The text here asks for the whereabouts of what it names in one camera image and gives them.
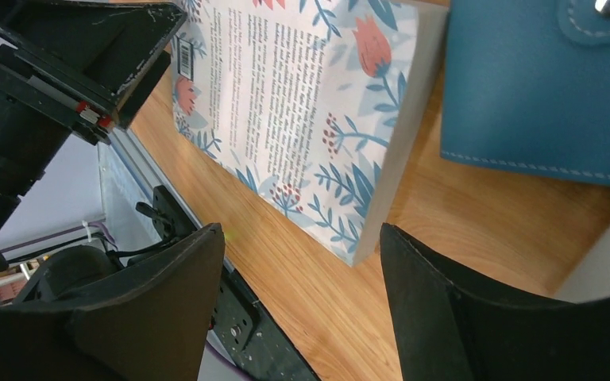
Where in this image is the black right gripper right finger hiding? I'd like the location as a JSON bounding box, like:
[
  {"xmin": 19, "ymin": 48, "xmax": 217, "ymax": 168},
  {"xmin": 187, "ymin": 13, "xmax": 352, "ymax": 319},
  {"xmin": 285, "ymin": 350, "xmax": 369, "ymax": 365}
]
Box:
[{"xmin": 380, "ymin": 223, "xmax": 610, "ymax": 380}]

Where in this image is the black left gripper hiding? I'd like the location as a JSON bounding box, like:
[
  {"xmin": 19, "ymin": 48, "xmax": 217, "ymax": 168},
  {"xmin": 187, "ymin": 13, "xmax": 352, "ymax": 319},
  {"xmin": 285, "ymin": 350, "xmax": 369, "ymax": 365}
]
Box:
[{"xmin": 0, "ymin": 1, "xmax": 184, "ymax": 144}]

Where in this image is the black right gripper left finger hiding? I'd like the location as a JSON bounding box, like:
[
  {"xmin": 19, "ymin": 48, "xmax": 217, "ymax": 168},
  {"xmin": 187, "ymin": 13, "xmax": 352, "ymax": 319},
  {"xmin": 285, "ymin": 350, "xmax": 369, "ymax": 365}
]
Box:
[{"xmin": 0, "ymin": 223, "xmax": 225, "ymax": 380}]

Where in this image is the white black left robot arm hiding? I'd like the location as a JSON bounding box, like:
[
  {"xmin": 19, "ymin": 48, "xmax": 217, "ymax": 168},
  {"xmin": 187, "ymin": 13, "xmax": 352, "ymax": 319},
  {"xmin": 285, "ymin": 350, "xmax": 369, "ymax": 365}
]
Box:
[{"xmin": 0, "ymin": 1, "xmax": 187, "ymax": 271}]

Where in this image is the small blue wallet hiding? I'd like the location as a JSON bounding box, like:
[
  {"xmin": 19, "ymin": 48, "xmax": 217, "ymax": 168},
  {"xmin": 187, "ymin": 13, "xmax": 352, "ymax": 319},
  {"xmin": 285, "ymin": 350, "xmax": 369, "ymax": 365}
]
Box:
[{"xmin": 440, "ymin": 0, "xmax": 610, "ymax": 186}]

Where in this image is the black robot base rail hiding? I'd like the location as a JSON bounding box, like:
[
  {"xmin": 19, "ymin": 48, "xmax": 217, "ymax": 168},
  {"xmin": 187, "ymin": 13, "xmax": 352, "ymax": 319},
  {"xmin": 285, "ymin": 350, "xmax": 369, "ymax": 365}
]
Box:
[{"xmin": 98, "ymin": 131, "xmax": 319, "ymax": 380}]

